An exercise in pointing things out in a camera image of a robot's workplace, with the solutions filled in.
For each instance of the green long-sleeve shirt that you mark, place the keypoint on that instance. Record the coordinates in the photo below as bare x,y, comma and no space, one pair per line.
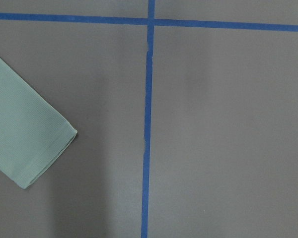
32,133

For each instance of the brown paper table mat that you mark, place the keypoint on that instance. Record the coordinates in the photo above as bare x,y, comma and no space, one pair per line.
186,114

